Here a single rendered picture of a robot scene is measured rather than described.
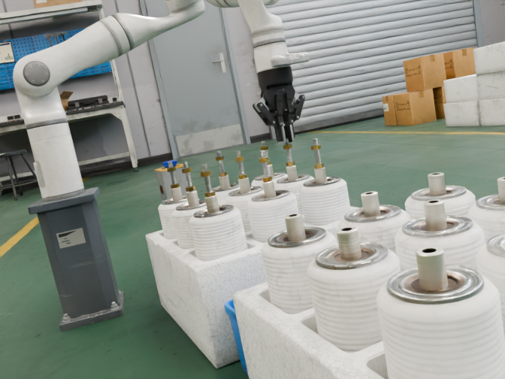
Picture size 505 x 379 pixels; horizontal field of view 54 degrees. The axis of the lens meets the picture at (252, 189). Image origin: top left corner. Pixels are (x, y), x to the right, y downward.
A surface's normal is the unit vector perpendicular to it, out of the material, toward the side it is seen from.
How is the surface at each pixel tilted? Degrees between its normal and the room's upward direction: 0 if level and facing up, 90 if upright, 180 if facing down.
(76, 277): 90
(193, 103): 90
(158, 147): 90
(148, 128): 90
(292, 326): 0
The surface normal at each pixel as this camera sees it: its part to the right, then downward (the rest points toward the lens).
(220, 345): 0.41, 0.07
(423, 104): 0.20, 0.12
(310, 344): -0.18, -0.97
